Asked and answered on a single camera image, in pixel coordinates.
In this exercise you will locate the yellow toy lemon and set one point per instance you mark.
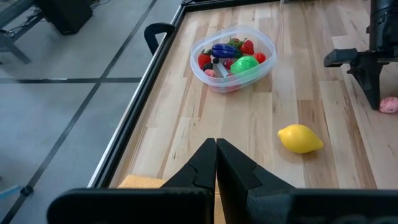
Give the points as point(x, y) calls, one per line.
point(298, 139)

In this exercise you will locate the black box on floor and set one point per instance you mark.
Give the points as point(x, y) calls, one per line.
point(65, 15)

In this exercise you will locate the small pink toy fruit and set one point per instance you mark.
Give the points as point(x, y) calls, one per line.
point(210, 73)
point(389, 105)

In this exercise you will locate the purple toy eggplant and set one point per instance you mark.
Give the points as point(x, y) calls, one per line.
point(225, 51)

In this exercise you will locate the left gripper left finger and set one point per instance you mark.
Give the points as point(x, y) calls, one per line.
point(192, 174)

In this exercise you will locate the clear plastic tupperware container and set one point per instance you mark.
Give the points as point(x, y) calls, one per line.
point(224, 85)

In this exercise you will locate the dark red toy cherry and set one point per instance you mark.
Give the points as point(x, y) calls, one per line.
point(228, 64)

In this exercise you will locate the black table clamp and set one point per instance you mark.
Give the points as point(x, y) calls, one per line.
point(150, 35)

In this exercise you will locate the small dark toy blueberry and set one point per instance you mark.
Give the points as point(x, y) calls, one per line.
point(215, 60)

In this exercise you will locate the grey metal desk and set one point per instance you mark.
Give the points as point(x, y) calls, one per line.
point(6, 43)

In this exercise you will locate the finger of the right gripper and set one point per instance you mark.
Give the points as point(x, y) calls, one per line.
point(368, 77)

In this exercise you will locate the green toy pear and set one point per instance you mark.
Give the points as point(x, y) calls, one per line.
point(244, 65)

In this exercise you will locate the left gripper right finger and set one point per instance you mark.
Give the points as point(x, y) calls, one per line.
point(242, 186)

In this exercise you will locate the small black toy blackberry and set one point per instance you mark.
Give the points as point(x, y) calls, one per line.
point(208, 66)

